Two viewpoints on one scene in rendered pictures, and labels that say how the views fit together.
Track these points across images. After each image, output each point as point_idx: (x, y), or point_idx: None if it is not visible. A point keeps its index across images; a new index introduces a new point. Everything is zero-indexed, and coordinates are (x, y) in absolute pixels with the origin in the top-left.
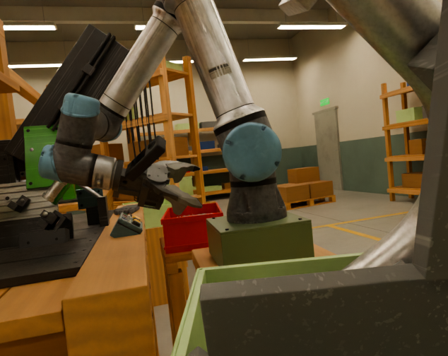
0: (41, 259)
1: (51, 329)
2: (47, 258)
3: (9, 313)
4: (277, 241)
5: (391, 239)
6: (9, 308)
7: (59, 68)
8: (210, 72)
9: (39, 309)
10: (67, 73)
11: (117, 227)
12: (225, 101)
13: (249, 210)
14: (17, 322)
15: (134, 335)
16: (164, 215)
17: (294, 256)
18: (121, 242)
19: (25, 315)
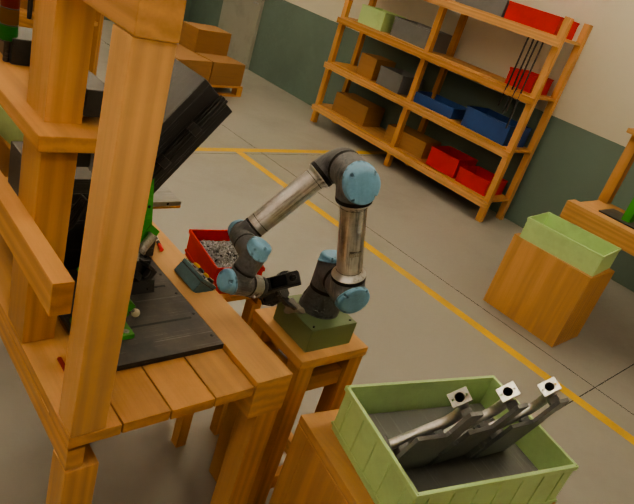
0: (173, 324)
1: (247, 395)
2: (176, 323)
3: (225, 387)
4: (336, 334)
5: (440, 422)
6: (217, 381)
7: (165, 119)
8: (350, 253)
9: (238, 384)
10: (172, 126)
11: (200, 285)
12: (351, 270)
13: (323, 310)
14: (236, 393)
15: (279, 395)
16: (210, 257)
17: (340, 341)
18: (213, 305)
19: (237, 389)
